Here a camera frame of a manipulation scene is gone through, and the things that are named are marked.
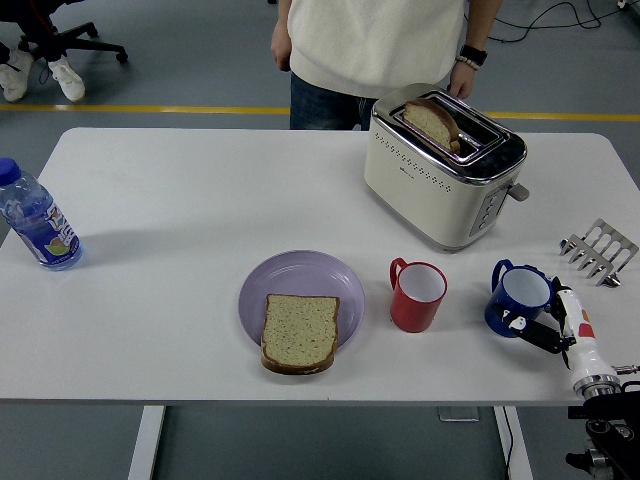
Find person's right hand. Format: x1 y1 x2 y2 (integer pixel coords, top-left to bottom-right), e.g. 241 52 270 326
271 22 294 71

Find person's left hand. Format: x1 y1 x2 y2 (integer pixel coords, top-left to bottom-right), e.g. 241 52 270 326
446 63 477 100

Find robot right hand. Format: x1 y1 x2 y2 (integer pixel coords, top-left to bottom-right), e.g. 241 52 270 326
501 277 619 391

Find blue enamel cup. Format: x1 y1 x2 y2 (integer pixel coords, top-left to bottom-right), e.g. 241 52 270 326
483 258 555 340

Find rounded bread slice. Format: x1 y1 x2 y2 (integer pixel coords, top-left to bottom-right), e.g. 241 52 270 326
402 97 462 154

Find red enamel cup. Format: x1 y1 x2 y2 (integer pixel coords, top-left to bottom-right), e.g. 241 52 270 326
388 257 449 334

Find flat square bread slice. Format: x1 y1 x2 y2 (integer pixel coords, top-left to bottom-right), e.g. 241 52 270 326
259 293 342 376

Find black wristwatch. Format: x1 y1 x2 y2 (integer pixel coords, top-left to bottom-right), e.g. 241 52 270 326
458 44 489 67

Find person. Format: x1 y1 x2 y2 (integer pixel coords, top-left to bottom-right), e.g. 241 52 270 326
271 0 504 131

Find silver metal toast rack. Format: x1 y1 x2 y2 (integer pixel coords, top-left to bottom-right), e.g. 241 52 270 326
558 217 640 290

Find white table leg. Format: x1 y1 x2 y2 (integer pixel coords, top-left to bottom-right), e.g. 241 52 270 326
493 405 534 480
127 405 167 480

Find cream and chrome toaster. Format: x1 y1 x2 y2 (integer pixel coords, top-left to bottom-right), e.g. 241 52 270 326
363 82 530 254

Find black office chair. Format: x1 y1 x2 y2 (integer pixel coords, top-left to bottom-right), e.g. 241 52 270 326
0 0 129 65

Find white shoe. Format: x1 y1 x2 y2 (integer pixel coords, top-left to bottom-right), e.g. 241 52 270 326
0 47 35 103
48 55 86 103

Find purple round plate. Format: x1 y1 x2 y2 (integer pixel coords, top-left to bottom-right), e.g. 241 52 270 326
237 249 366 357

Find plastic bottle with blue cap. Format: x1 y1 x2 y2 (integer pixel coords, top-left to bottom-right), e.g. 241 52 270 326
0 157 84 272

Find black floor cable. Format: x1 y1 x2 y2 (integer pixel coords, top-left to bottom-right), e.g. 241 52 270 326
489 0 640 44

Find black cable at table leg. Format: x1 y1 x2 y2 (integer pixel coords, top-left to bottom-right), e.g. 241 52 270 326
499 407 516 480

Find grey bracket under table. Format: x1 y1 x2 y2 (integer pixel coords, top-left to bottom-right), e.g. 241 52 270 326
438 407 480 424

